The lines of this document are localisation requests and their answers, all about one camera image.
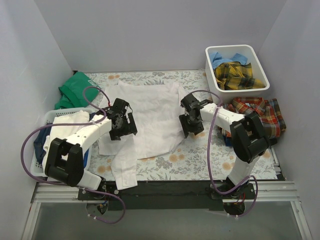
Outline yellow plaid shirt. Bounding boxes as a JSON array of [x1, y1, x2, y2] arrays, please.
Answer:
[[214, 62, 265, 91]]

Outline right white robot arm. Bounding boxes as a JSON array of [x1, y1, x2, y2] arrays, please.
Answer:
[[179, 93, 271, 199]]

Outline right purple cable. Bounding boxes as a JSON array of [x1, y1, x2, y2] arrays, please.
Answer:
[[184, 90, 259, 217]]

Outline white plastic bin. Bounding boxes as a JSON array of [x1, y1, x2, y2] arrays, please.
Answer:
[[205, 44, 270, 103]]

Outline blue shirt in bin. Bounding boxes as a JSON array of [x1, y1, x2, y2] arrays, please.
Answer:
[[209, 52, 248, 70]]

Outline aluminium frame rail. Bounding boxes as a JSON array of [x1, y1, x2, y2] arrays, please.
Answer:
[[31, 181, 300, 203]]

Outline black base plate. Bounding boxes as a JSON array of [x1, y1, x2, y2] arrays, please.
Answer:
[[77, 179, 259, 211]]

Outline floral table cloth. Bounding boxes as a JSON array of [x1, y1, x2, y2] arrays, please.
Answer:
[[72, 70, 279, 181]]

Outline white laundry basket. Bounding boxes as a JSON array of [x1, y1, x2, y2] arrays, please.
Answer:
[[30, 107, 94, 177]]

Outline purple cable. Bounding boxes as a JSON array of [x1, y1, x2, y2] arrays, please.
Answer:
[[20, 86, 126, 224], [184, 90, 259, 217]]

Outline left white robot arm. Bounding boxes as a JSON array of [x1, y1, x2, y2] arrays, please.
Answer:
[[44, 98, 138, 200]]

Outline red plaid shirt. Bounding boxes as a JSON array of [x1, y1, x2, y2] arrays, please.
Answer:
[[223, 97, 287, 139]]

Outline dark blue garment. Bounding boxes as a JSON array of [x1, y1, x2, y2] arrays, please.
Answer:
[[33, 127, 51, 164]]

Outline green shirt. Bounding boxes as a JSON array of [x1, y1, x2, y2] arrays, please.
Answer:
[[54, 71, 99, 110]]

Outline white long sleeve shirt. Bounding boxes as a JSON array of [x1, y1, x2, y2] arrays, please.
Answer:
[[98, 81, 187, 190]]

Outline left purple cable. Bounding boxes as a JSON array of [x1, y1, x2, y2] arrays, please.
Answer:
[[20, 86, 126, 224]]

